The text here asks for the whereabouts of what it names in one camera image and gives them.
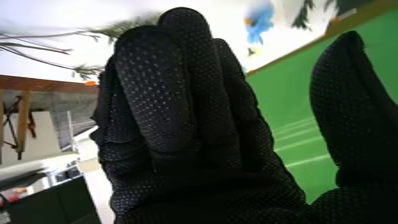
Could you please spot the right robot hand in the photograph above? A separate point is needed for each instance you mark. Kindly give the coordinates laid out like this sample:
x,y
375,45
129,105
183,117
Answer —
x,y
177,133

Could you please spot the green sprig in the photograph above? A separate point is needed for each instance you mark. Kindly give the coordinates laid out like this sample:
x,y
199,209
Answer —
x,y
35,46

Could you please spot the white sheet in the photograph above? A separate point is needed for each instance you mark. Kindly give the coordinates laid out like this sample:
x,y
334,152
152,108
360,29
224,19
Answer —
x,y
53,16

